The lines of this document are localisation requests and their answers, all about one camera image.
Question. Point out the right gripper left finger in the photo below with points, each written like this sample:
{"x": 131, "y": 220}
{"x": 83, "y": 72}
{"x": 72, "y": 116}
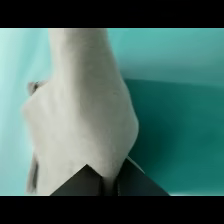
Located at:
{"x": 83, "y": 183}

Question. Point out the beige garment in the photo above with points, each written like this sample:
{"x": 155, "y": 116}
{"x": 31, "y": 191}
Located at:
{"x": 83, "y": 116}

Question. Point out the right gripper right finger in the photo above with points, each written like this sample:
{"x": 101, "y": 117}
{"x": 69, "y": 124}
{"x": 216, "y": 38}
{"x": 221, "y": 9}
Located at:
{"x": 140, "y": 183}

